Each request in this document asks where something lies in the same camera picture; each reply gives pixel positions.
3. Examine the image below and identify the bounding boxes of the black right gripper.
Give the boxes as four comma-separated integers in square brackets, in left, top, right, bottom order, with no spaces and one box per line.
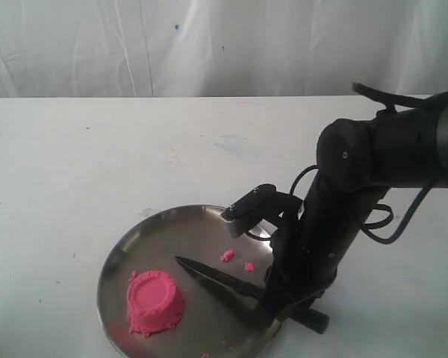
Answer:
[252,193,340,335]

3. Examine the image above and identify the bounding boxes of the black serrated knife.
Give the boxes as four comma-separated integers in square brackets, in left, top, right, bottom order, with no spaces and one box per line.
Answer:
[175,256,265,301]

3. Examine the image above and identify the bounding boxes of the pink putty mound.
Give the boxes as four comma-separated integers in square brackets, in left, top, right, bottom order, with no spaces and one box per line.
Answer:
[126,270,185,338]

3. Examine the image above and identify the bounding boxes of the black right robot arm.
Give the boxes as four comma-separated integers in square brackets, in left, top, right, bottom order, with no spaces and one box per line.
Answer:
[256,92,448,323]

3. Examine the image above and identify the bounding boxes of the pink crumb right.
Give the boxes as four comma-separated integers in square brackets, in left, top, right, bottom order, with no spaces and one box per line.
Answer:
[244,263,255,271]

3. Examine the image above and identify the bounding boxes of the pink crumb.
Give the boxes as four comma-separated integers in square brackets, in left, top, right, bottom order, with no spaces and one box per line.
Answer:
[244,263,255,271]
[220,249,235,262]

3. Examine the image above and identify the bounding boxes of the round steel plate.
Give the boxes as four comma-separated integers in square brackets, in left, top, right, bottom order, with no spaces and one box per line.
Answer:
[97,205,280,357]

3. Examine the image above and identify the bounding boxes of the pink crumb left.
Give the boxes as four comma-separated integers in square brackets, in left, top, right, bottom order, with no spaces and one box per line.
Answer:
[220,249,235,262]

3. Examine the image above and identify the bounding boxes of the white backdrop curtain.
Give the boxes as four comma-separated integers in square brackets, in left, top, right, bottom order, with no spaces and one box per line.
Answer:
[0,1,448,98]

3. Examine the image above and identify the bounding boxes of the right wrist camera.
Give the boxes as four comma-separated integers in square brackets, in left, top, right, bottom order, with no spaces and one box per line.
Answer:
[220,183,277,238]

